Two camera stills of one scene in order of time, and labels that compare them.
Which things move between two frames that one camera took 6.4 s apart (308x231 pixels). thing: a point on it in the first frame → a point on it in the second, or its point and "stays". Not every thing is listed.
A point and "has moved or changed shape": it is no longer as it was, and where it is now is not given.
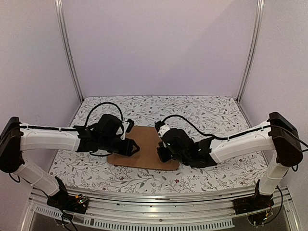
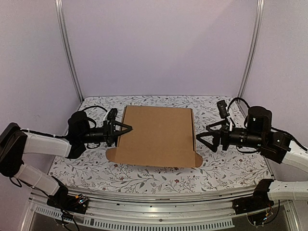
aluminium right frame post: [260, 10] stays
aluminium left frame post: [59, 10] stays
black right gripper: [164, 153] → [224, 138]
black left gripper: [127, 149] → [110, 134]
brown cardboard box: [147, 157] has moved or changed shape
